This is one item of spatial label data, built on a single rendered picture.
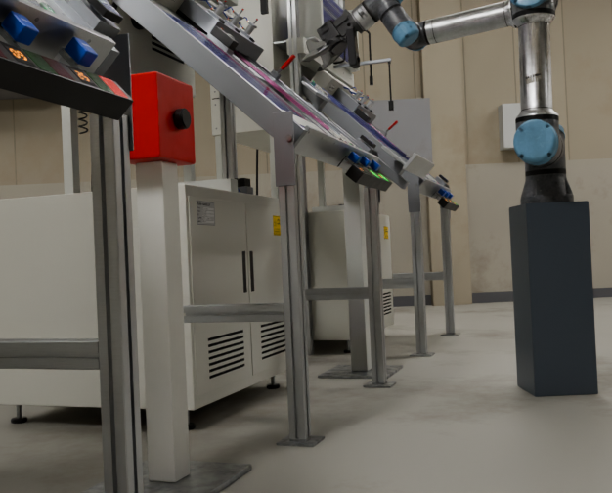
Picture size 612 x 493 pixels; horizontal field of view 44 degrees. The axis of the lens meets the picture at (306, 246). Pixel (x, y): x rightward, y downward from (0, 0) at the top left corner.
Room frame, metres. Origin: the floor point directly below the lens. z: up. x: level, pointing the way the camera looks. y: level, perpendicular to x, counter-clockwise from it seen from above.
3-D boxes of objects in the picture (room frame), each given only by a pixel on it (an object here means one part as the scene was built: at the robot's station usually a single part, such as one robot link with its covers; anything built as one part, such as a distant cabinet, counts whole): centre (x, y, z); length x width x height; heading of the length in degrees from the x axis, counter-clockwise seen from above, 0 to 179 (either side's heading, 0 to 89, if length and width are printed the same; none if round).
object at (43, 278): (2.29, 0.48, 0.31); 0.70 x 0.65 x 0.62; 160
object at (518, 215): (2.22, -0.72, 0.28); 0.18 x 0.18 x 0.55; 0
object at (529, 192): (2.22, -0.72, 0.60); 0.15 x 0.15 x 0.10
